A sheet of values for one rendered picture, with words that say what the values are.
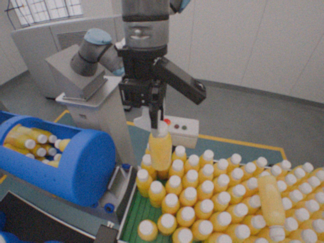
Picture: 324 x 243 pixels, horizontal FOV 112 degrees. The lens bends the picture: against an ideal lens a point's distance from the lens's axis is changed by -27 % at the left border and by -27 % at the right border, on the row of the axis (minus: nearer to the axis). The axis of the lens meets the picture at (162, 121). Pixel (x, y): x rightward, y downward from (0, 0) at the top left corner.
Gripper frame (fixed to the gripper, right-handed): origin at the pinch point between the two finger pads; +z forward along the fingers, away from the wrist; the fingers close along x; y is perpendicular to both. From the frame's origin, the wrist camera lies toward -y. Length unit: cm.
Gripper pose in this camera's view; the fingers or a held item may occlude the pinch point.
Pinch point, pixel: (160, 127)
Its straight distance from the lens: 37.1
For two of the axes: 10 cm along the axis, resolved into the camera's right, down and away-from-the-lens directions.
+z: 0.0, 7.2, 6.9
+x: -2.1, 6.8, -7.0
